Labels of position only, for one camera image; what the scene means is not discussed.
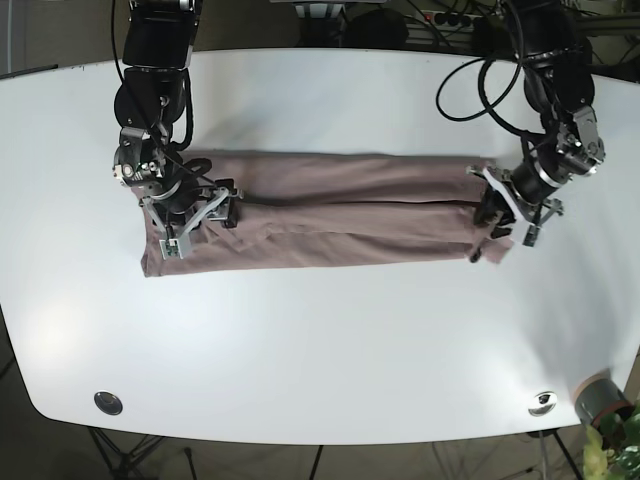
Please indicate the right metal table grommet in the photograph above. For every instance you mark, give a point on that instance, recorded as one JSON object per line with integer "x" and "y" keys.
{"x": 542, "y": 403}

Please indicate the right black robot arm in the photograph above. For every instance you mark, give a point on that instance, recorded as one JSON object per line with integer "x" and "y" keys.
{"x": 154, "y": 109}

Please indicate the pink T-shirt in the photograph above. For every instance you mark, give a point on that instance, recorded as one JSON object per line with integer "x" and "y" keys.
{"x": 327, "y": 210}

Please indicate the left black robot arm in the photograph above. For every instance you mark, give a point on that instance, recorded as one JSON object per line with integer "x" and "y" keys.
{"x": 558, "y": 85}

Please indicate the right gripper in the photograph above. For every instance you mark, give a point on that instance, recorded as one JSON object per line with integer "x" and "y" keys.
{"x": 178, "y": 197}

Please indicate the green plant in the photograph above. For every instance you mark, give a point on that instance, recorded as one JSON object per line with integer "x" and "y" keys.
{"x": 612, "y": 447}

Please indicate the left metal table grommet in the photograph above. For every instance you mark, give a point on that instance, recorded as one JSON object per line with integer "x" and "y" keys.
{"x": 108, "y": 403}

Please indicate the metal table grommet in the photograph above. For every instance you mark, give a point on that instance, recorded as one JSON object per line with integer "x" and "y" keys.
{"x": 108, "y": 403}
{"x": 542, "y": 403}

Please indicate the grey plant pot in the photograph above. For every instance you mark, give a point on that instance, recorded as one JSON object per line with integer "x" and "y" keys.
{"x": 598, "y": 396}

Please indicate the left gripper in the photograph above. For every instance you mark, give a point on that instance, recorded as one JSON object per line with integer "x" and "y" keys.
{"x": 517, "y": 203}

